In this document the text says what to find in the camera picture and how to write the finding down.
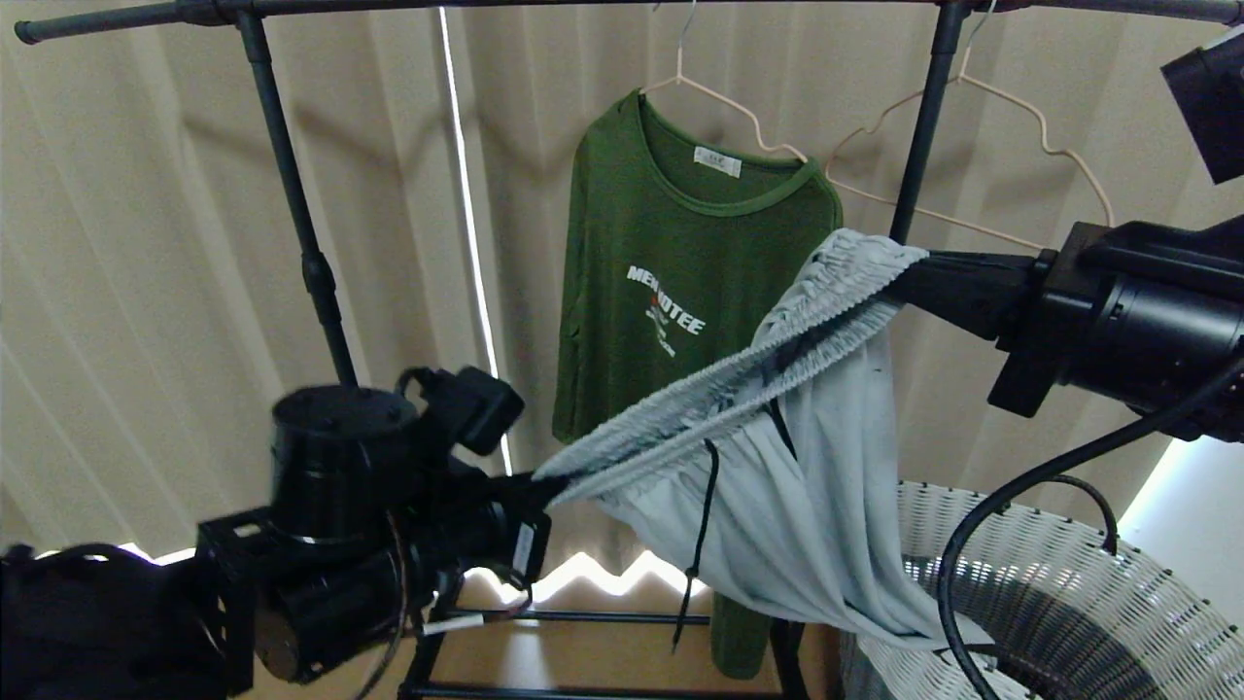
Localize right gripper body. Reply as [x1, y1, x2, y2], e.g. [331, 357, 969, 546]
[988, 222, 1244, 443]

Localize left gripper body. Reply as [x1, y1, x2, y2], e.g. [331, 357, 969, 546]
[418, 472, 553, 594]

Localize pink clothes hanger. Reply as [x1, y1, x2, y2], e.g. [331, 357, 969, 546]
[641, 0, 810, 164]
[824, 0, 1117, 254]

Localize pale grey shorts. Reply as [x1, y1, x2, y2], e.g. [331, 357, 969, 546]
[533, 228, 992, 652]

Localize green long-sleeved shirt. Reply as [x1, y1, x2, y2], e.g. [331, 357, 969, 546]
[552, 89, 845, 680]

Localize white laundry basket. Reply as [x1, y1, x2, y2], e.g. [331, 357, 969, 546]
[841, 476, 1244, 700]

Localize black clothes rack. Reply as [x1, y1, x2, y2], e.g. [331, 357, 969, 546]
[15, 0, 1244, 700]

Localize beige curtain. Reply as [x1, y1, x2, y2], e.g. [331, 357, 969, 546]
[0, 0, 1244, 584]

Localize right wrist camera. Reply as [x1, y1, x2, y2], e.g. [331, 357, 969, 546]
[1079, 27, 1244, 278]

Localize black cable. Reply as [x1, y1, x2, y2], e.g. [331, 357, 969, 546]
[938, 360, 1244, 700]

